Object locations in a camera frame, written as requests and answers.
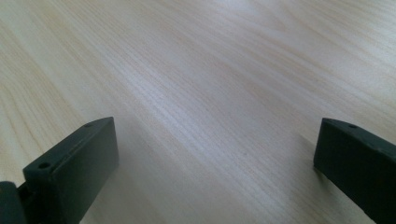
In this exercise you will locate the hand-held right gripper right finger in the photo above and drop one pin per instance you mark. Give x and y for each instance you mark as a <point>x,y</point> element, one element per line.
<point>361,165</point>

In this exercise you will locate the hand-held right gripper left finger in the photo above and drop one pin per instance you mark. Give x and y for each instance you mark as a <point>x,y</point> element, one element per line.
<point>74,168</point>

